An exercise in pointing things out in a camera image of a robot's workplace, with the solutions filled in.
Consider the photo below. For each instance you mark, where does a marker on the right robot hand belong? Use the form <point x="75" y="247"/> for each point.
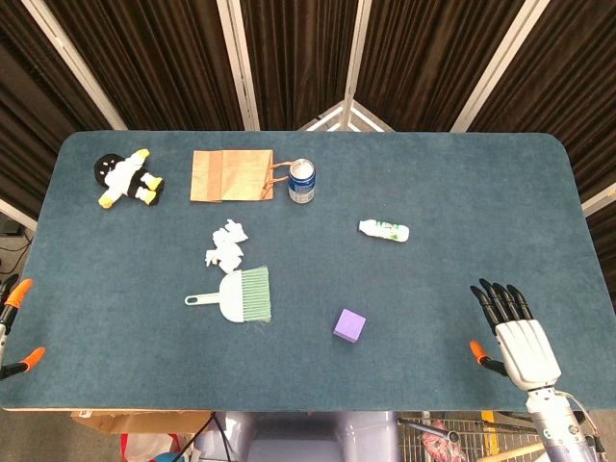
<point x="527" y="349"/>

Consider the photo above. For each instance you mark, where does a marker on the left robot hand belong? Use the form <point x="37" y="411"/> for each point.
<point x="19" y="293"/>

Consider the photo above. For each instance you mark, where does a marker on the white paper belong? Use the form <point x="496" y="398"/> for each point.
<point x="223" y="257"/>
<point x="230" y="233"/>

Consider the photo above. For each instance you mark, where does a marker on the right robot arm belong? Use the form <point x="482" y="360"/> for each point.
<point x="560" y="423"/>

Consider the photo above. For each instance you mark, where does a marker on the wooden stick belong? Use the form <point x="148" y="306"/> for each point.
<point x="522" y="451"/>

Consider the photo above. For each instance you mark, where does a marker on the red patterned bag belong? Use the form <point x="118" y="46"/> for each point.
<point x="440" y="443"/>

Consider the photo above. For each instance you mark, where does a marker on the teal felt table cover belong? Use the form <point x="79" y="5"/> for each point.
<point x="409" y="289"/>

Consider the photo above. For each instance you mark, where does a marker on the penguin plush toy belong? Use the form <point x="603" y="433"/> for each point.
<point x="126" y="175"/>

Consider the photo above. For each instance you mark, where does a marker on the cardboard box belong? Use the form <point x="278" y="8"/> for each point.
<point x="125" y="421"/>

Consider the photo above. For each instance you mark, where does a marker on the brown pleated curtain panel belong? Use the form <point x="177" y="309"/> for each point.
<point x="159" y="62"/>
<point x="577" y="86"/>
<point x="29" y="120"/>
<point x="298" y="58"/>
<point x="423" y="62"/>

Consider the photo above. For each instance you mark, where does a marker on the purple cube block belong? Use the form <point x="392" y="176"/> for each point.
<point x="349" y="326"/>

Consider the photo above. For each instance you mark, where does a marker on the white plastic drink bottle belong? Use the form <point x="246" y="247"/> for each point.
<point x="385" y="231"/>

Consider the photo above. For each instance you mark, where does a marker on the red and white plastic bag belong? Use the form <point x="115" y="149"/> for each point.
<point x="144" y="445"/>

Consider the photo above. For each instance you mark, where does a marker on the black tripod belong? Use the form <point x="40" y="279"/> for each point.
<point x="212" y="426"/>

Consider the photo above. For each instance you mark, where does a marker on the brown paper bag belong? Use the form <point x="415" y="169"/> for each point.
<point x="231" y="175"/>

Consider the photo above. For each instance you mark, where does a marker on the lavender robot torso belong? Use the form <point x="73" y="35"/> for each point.
<point x="298" y="438"/>

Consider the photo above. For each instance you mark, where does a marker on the blue soda can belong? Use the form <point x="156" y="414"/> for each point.
<point x="301" y="185"/>

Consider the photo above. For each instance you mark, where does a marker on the white partition frame post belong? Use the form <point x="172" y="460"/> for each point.
<point x="240" y="65"/>
<point x="17" y="214"/>
<point x="357" y="65"/>
<point x="497" y="65"/>
<point x="599" y="199"/>
<point x="77" y="65"/>

